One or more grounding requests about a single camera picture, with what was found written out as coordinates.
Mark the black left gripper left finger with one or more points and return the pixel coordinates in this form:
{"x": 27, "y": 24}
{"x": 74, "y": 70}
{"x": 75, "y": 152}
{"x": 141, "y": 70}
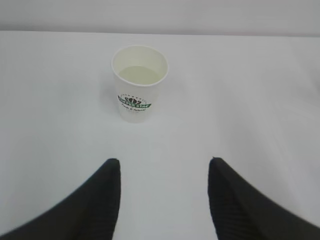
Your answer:
{"x": 89, "y": 213}

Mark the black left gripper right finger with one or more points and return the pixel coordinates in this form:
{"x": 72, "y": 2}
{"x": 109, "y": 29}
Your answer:
{"x": 240, "y": 212}

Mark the white paper coffee cup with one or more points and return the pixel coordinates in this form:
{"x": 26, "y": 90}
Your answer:
{"x": 138, "y": 72}

